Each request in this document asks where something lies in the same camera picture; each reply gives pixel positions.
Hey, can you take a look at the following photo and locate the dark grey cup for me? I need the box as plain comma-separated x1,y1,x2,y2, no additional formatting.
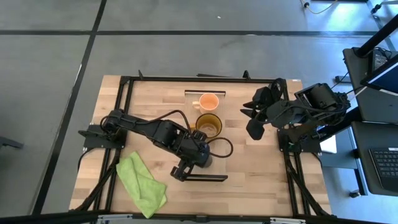
195,152,215,169

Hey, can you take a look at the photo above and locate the black pole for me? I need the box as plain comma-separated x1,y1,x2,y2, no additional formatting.
354,14,398,58

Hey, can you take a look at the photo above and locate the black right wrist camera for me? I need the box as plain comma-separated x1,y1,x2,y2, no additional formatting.
246,118,266,141

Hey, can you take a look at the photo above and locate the orange ceramic mug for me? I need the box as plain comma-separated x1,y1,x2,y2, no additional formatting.
192,92,220,114

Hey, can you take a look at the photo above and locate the amber glass mug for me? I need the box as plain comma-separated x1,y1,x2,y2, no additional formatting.
189,113,223,139

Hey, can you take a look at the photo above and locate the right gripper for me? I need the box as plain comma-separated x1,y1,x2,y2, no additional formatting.
239,86,283,124

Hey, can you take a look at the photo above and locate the black metal table frame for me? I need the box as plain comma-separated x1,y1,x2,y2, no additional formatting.
68,70,332,218

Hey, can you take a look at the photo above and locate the black laptop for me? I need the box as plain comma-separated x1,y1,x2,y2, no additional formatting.
360,54,398,94

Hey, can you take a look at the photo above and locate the green cloth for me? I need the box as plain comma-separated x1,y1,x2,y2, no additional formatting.
116,151,168,219

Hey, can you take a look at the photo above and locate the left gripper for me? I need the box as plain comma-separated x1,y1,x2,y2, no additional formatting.
178,131,213,167

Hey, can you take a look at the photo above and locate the white paper sheet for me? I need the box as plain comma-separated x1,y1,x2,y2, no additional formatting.
320,135,338,155

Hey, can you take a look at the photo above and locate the yellow cable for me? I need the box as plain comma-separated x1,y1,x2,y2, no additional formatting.
300,0,340,16

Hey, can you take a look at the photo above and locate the black cable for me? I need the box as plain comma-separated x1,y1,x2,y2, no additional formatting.
206,136,234,159
133,109,200,141

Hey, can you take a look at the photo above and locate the dark grey desk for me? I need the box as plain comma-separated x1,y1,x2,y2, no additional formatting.
343,46,398,124
351,121,398,197

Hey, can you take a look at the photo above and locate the silver metal bracket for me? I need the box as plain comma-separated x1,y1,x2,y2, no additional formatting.
98,213,133,224
269,217,307,224

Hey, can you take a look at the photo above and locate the black keyboard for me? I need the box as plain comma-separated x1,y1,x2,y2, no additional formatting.
368,147,398,192

